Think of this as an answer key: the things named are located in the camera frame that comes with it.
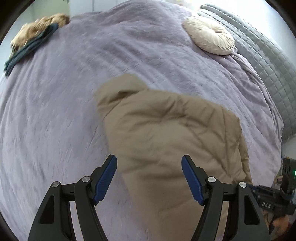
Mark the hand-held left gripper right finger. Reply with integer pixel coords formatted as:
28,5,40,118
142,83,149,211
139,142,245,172
181,155,271,241

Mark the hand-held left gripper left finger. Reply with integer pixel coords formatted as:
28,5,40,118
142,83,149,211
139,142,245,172
28,155,117,241

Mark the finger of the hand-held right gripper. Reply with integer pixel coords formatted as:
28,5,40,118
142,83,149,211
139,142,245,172
248,184,263,197

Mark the beige puffer jacket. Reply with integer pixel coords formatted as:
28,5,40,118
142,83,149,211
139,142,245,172
92,74,253,241

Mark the person's right hand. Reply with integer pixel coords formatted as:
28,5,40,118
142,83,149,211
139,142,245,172
268,215,290,234

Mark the purple fleece blanket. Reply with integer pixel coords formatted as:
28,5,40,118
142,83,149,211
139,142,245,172
0,0,285,241

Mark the grey quilted headboard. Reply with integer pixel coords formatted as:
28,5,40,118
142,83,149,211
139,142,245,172
199,3,296,141

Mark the round cream cushion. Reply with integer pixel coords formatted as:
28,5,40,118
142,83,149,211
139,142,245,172
183,16,235,55

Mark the dark teal cloth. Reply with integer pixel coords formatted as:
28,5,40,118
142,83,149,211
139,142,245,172
3,23,59,77

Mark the tan striped cloth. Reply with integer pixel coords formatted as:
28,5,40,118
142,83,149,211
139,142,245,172
10,13,70,48

